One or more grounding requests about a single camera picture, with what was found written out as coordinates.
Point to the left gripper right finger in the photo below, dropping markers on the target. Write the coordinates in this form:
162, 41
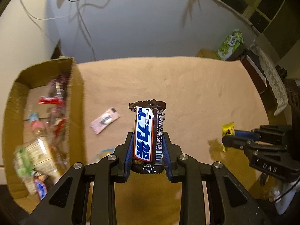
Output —
171, 152

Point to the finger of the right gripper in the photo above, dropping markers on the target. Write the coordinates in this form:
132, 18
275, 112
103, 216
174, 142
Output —
248, 135
239, 142

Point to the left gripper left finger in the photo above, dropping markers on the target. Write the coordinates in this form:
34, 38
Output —
124, 152

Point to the yellow candy packet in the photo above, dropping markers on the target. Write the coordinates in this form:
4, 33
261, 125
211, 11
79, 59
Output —
228, 129

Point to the large snickers bar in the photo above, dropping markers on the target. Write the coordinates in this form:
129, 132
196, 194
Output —
148, 136

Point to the small dark snickers bar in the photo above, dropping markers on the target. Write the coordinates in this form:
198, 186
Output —
40, 184

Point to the clear red dates bag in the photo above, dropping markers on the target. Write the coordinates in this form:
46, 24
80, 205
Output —
56, 101

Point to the chocolate ball blue wrapper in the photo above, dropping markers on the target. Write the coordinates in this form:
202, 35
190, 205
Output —
104, 153

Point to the pink candy wrapper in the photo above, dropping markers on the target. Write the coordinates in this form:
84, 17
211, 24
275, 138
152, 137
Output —
103, 121

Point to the white lace cloth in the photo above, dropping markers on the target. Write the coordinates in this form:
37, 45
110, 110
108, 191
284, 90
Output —
274, 80

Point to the tan table cloth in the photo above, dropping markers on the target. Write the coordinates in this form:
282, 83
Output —
201, 95

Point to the beige cracker package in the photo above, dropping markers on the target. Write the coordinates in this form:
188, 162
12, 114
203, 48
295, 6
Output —
35, 155

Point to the green printed carton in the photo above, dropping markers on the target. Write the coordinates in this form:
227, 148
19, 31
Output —
230, 45

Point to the brown cardboard box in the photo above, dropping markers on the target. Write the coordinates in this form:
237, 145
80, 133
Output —
25, 119

